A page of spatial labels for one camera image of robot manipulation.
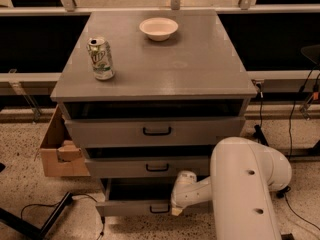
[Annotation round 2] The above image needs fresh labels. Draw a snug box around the grey bottom drawer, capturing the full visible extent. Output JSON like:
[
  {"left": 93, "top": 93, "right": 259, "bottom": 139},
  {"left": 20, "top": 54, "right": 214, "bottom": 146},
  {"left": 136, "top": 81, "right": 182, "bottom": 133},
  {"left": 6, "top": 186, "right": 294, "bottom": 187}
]
[{"left": 95, "top": 177, "right": 214, "bottom": 218}]

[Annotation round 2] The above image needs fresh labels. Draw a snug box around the grey drawer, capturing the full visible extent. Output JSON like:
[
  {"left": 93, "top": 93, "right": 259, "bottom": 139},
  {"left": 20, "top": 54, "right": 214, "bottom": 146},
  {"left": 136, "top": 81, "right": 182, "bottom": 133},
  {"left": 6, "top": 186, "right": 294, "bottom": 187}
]
[
  {"left": 95, "top": 177, "right": 214, "bottom": 218},
  {"left": 85, "top": 156, "right": 210, "bottom": 178},
  {"left": 65, "top": 117, "right": 245, "bottom": 148}
]

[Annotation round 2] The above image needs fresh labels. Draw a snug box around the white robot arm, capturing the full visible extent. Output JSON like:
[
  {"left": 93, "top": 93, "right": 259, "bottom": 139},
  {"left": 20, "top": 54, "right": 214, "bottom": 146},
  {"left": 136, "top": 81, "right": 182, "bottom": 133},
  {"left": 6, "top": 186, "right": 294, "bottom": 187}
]
[{"left": 171, "top": 137, "right": 292, "bottom": 240}]

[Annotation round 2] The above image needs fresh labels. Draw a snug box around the grey middle drawer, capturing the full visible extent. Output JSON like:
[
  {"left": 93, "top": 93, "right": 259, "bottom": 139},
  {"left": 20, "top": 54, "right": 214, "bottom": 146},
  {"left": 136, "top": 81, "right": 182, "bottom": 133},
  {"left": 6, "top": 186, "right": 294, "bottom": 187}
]
[{"left": 85, "top": 156, "right": 210, "bottom": 178}]

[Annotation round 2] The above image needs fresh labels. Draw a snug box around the grey top drawer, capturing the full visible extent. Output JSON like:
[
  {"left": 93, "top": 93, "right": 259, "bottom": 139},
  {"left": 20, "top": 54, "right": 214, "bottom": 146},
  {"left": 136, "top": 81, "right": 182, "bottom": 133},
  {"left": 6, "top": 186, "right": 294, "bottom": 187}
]
[{"left": 65, "top": 117, "right": 245, "bottom": 148}]

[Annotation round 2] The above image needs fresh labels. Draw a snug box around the grey drawer cabinet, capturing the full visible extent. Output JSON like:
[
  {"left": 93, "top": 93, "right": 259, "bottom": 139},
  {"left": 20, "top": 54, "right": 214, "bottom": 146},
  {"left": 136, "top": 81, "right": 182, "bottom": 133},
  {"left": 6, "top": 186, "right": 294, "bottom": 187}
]
[{"left": 50, "top": 9, "right": 258, "bottom": 185}]

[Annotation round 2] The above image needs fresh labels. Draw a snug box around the brown cardboard box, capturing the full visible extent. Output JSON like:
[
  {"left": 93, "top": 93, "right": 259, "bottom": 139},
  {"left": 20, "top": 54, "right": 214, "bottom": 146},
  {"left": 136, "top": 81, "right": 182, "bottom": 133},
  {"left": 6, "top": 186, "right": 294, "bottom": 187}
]
[{"left": 39, "top": 107, "right": 89, "bottom": 177}]

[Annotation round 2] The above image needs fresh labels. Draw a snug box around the black stand leg left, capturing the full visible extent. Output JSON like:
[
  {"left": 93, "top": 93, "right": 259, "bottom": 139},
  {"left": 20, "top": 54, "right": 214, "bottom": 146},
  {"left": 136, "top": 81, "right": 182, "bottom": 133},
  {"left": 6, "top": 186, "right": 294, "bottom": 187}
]
[{"left": 0, "top": 191, "right": 74, "bottom": 240}]

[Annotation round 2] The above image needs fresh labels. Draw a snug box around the green soda can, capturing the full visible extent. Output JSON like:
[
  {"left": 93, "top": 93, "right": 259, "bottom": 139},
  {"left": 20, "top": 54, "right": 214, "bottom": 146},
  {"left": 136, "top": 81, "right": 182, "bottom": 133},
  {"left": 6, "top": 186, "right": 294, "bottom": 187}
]
[{"left": 87, "top": 37, "right": 115, "bottom": 81}]

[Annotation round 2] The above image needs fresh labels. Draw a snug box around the white paper bowl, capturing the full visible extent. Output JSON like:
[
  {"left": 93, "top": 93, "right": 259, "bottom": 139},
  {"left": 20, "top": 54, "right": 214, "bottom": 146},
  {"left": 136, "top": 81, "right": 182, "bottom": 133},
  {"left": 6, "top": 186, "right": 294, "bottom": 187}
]
[{"left": 139, "top": 17, "right": 178, "bottom": 42}]

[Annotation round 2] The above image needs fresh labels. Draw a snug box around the black cable left floor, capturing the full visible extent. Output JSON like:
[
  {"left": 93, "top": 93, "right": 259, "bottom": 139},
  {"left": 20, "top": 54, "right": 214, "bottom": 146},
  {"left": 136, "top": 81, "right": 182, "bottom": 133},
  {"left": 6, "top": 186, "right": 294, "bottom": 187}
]
[{"left": 20, "top": 193, "right": 107, "bottom": 240}]

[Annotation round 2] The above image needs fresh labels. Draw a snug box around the black cable floor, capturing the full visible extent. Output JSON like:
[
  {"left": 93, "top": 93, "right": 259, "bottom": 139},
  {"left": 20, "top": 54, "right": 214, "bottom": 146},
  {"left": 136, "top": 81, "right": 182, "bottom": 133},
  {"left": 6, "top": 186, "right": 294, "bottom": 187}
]
[
  {"left": 20, "top": 193, "right": 107, "bottom": 240},
  {"left": 256, "top": 83, "right": 320, "bottom": 240}
]

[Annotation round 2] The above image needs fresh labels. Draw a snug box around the black cable right floor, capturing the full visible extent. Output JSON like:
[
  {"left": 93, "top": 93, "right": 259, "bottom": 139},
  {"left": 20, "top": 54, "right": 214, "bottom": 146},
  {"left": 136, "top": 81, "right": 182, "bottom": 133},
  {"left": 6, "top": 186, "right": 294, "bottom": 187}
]
[{"left": 256, "top": 83, "right": 320, "bottom": 240}]

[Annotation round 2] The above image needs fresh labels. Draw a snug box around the metal bracket left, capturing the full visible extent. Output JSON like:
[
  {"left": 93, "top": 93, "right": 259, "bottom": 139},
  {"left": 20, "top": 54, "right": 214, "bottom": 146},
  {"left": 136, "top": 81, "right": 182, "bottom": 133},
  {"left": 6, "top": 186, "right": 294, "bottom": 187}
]
[{"left": 9, "top": 78, "right": 42, "bottom": 123}]

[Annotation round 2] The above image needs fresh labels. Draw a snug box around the metal window rail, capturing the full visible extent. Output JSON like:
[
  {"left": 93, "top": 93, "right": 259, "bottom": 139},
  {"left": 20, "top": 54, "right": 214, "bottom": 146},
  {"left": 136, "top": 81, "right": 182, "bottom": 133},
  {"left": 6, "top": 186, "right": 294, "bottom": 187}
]
[{"left": 0, "top": 0, "right": 320, "bottom": 17}]

